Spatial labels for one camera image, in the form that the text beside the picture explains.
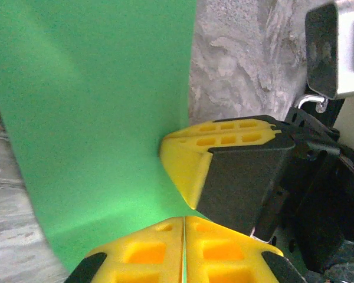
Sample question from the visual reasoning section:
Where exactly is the green paper sheet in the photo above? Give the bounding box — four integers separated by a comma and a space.
0, 0, 210, 283

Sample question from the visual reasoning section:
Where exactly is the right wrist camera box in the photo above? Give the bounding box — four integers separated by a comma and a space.
305, 0, 354, 100

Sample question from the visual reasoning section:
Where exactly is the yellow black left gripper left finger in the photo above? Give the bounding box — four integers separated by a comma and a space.
64, 216, 185, 283

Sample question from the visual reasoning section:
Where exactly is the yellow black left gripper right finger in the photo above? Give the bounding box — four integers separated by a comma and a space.
183, 216, 307, 283

